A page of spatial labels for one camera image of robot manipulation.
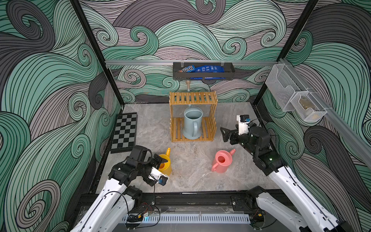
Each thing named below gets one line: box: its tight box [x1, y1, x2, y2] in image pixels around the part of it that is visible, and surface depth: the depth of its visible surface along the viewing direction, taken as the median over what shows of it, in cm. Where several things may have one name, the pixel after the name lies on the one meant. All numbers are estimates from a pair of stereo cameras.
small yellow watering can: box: [158, 147, 172, 176], surface depth 77 cm
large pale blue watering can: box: [182, 104, 203, 140], surface depth 86 cm
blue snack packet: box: [190, 64, 227, 80], surface depth 94 cm
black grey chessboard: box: [110, 112, 138, 154], surface depth 100 cm
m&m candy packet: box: [176, 64, 196, 73], surface depth 94 cm
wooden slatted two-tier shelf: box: [169, 90, 218, 143], surface depth 99 cm
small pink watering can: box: [211, 148, 236, 174], surface depth 80 cm
